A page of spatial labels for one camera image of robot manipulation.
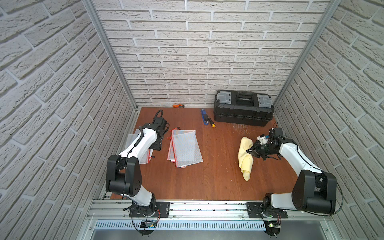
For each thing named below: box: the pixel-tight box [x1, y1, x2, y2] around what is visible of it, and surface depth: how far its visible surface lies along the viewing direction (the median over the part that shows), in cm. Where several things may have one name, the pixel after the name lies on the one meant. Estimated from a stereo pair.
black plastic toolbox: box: [213, 89, 275, 127], surface depth 102 cm
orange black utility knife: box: [172, 104, 185, 108], surface depth 124 cm
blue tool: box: [201, 108, 210, 126], surface depth 113 cm
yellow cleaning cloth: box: [238, 136, 254, 182], surface depth 83 cm
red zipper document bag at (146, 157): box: [139, 148, 154, 165], surface depth 93 cm
